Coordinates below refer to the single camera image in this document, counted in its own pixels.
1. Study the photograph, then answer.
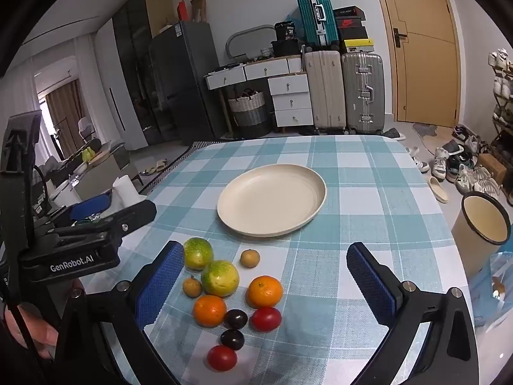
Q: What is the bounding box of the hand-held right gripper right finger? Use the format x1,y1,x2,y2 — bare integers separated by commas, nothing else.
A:
347,243,479,385

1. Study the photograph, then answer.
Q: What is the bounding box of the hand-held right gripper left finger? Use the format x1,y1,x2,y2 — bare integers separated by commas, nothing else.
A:
54,241,189,385

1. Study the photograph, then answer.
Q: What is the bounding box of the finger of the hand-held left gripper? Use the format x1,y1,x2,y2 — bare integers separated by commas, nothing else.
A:
51,199,158,246
34,192,114,230

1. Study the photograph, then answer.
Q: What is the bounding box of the greenish yellow round fruit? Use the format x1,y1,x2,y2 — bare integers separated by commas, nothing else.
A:
200,260,240,298
183,237,214,271

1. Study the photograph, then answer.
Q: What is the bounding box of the orange tangerine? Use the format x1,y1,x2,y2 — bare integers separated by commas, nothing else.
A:
246,275,284,310
193,295,227,328

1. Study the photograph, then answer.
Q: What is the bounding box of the dark purple cherry tomato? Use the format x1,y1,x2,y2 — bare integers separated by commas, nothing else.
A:
220,329,245,351
223,309,248,330

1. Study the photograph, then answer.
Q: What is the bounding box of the red cherry tomato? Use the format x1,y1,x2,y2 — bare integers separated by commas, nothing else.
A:
249,306,282,333
207,345,238,372

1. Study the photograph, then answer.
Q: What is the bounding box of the cream round plate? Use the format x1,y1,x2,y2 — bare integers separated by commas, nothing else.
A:
217,164,328,237

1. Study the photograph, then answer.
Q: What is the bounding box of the person's left hand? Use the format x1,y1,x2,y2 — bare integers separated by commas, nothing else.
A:
6,278,87,364

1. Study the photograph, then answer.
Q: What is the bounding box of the white paper towel roll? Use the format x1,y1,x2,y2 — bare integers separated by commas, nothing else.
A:
112,175,145,207

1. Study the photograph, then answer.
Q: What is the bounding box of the low coffee table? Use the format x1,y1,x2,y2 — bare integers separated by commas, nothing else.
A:
70,144,141,199

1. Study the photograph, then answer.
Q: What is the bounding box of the beige slippers pair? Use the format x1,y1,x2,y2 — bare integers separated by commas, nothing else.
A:
140,160,167,175

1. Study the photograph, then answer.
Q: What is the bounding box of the brown curtain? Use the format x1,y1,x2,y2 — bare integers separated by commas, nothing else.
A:
44,80,87,161

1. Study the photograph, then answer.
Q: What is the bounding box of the beige trash bin black rim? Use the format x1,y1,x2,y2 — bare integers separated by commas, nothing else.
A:
451,192,513,277

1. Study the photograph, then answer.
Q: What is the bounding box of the blue plastic bag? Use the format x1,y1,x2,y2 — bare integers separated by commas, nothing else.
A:
469,252,513,329

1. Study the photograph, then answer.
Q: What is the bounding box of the beige slide sandal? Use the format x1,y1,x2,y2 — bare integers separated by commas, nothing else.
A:
429,176,451,203

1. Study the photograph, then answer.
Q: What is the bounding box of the white cabinet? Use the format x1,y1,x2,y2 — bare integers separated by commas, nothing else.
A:
96,20,149,151

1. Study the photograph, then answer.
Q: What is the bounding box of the dark grey refrigerator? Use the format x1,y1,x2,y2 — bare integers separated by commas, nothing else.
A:
149,21,225,145

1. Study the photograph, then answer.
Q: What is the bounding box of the pile of assorted shoes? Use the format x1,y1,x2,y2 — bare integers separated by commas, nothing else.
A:
405,124,513,205

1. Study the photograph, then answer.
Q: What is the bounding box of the dark glass wardrobe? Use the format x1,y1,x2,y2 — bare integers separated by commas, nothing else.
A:
112,0,177,145

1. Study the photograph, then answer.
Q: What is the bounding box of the woven laundry basket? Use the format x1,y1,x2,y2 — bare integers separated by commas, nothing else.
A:
228,88,273,139

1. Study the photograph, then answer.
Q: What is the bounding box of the patterned door mat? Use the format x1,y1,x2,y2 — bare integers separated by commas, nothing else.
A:
413,122,453,157

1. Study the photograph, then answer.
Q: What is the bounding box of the small cardboard box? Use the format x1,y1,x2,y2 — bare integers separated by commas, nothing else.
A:
476,153,508,183

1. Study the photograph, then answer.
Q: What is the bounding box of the silver hard suitcase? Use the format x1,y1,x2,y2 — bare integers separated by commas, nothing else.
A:
341,52,386,136

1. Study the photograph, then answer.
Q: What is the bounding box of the beige hard suitcase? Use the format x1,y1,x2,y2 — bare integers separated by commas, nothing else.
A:
303,50,349,135

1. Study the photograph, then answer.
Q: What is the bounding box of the white drawer dresser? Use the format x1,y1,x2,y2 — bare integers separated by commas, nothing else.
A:
204,56,315,133

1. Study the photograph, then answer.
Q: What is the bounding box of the grey framed oval mirror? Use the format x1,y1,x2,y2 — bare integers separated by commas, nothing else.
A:
225,25,275,61

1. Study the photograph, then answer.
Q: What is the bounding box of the wooden shoe rack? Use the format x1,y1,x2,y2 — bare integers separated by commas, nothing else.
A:
487,48,513,157

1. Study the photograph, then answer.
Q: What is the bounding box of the yellow wooden door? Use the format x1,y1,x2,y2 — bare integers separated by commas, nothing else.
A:
369,0,459,127

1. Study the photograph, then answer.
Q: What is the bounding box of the black storage box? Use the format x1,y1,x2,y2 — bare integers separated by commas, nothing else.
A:
271,40,302,57

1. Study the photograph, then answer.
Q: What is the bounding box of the yellow black shoe box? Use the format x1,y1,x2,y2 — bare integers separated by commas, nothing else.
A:
340,39,375,54

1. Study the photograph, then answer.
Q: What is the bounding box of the black canister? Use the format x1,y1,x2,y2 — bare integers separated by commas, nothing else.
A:
274,22,299,43

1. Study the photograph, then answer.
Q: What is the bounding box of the shoe rack with shoes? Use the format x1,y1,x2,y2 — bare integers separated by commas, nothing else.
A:
488,48,513,129

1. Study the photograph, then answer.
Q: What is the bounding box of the plain black shoe box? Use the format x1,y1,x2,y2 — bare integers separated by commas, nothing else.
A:
339,27,373,43

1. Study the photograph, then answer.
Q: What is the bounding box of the black orange shoe box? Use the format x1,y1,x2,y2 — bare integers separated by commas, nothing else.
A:
334,6,366,20

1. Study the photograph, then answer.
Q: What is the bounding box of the teal hard suitcase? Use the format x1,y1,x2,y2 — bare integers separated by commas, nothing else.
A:
295,0,341,47

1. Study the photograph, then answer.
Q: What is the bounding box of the black cable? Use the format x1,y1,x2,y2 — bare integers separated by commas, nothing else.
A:
32,164,51,213

